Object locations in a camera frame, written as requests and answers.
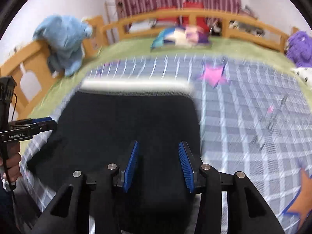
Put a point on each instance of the black pants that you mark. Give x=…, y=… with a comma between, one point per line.
x=93, y=132

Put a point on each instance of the wooden bed frame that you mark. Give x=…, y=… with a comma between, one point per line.
x=33, y=57

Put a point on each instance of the green fleece bed sheet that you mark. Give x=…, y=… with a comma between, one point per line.
x=56, y=97

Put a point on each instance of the white dotted pillow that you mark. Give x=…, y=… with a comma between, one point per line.
x=305, y=74

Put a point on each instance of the purple plush toy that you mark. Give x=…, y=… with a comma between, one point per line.
x=299, y=49

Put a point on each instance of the light blue fleece garment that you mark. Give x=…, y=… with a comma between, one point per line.
x=64, y=36

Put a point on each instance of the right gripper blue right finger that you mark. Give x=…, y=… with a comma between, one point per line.
x=190, y=164

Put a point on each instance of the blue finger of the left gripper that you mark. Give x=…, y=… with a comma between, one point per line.
x=39, y=120

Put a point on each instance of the person left hand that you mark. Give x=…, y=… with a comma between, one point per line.
x=14, y=158

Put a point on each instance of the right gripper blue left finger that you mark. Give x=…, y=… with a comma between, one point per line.
x=127, y=166

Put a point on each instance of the colourful geometric pillow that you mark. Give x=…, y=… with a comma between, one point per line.
x=185, y=37

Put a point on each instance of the grey checked quilt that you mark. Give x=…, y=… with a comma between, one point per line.
x=252, y=118

